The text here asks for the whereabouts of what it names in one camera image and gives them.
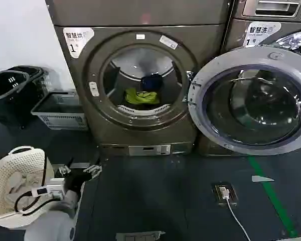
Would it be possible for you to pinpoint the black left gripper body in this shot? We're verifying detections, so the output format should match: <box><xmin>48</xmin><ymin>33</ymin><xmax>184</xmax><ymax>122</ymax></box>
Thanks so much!
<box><xmin>64</xmin><ymin>168</ymin><xmax>93</xmax><ymax>195</ymax></box>

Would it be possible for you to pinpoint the grey dryer with round opening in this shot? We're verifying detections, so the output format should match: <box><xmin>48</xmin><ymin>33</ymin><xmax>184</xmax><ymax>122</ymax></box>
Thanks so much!
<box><xmin>44</xmin><ymin>0</ymin><xmax>233</xmax><ymax>158</ymax></box>

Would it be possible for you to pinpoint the black plastic basket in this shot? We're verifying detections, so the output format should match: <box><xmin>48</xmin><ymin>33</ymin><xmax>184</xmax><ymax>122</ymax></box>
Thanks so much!
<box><xmin>0</xmin><ymin>70</ymin><xmax>39</xmax><ymax>124</ymax></box>
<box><xmin>7</xmin><ymin>65</ymin><xmax>50</xmax><ymax>107</ymax></box>

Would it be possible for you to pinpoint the green floor tape strip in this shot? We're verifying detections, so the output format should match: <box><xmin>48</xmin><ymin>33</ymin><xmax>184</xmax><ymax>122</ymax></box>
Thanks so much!
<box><xmin>248</xmin><ymin>156</ymin><xmax>298</xmax><ymax>238</ymax></box>

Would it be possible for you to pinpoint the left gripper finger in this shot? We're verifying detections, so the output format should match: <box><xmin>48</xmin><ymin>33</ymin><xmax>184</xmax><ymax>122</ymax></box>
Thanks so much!
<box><xmin>55</xmin><ymin>157</ymin><xmax>74</xmax><ymax>177</ymax></box>
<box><xmin>83</xmin><ymin>163</ymin><xmax>103</xmax><ymax>179</ymax></box>

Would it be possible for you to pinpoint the white plug adapter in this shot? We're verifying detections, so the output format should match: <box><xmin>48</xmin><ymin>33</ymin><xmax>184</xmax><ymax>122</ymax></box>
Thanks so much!
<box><xmin>221</xmin><ymin>186</ymin><xmax>231</xmax><ymax>202</ymax></box>

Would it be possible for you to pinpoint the grey floor cover plate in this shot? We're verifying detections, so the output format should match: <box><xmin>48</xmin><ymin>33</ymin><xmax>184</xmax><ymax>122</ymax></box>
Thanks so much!
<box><xmin>115</xmin><ymin>231</ymin><xmax>167</xmax><ymax>241</ymax></box>

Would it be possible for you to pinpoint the metal floor socket box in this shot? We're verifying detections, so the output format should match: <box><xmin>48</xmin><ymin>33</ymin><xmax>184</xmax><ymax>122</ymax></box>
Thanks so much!
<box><xmin>211</xmin><ymin>182</ymin><xmax>239</xmax><ymax>207</ymax></box>

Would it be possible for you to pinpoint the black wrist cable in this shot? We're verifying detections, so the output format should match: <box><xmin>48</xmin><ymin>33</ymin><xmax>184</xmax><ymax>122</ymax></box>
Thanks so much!
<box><xmin>14</xmin><ymin>190</ymin><xmax>64</xmax><ymax>217</ymax></box>

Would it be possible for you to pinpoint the white perforated laundry basket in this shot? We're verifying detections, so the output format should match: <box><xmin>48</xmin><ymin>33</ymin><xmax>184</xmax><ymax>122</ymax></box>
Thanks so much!
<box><xmin>0</xmin><ymin>145</ymin><xmax>56</xmax><ymax>228</ymax></box>

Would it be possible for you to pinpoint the white number label sticker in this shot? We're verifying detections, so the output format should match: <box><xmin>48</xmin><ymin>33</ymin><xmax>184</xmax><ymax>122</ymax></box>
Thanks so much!
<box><xmin>245</xmin><ymin>22</ymin><xmax>282</xmax><ymax>47</ymax></box>
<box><xmin>62</xmin><ymin>27</ymin><xmax>95</xmax><ymax>59</ymax></box>

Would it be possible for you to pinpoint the pale clothes pile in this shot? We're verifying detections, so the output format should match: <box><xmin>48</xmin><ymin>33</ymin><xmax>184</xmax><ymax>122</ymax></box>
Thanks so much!
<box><xmin>4</xmin><ymin>170</ymin><xmax>44</xmax><ymax>204</ymax></box>

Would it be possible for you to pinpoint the round glass dryer door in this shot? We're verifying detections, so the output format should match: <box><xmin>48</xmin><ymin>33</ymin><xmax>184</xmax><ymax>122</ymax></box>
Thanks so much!
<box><xmin>188</xmin><ymin>44</ymin><xmax>301</xmax><ymax>157</ymax></box>

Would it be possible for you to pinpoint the yellow-green garment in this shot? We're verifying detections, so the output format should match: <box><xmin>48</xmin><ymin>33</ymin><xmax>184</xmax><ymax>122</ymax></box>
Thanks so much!
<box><xmin>125</xmin><ymin>87</ymin><xmax>161</xmax><ymax>105</ymax></box>

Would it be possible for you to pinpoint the grey floor tape piece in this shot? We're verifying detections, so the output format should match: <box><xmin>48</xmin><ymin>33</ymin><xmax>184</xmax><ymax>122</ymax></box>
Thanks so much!
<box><xmin>251</xmin><ymin>175</ymin><xmax>275</xmax><ymax>183</ymax></box>

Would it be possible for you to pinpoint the blue garment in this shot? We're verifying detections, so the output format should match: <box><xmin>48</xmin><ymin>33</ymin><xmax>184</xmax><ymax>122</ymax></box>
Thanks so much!
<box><xmin>140</xmin><ymin>74</ymin><xmax>164</xmax><ymax>91</ymax></box>

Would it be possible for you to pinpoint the grey washing machine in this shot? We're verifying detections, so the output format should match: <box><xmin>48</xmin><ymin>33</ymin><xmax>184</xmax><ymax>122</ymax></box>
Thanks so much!
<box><xmin>197</xmin><ymin>0</ymin><xmax>301</xmax><ymax>157</ymax></box>

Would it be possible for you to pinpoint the grey slotted plastic basket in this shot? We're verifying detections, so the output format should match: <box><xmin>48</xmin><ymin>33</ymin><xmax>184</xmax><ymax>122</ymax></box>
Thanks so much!
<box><xmin>30</xmin><ymin>91</ymin><xmax>89</xmax><ymax>131</ymax></box>

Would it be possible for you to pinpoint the white power cable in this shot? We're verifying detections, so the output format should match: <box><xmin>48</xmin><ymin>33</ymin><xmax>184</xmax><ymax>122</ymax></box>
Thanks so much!
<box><xmin>224</xmin><ymin>199</ymin><xmax>253</xmax><ymax>241</ymax></box>

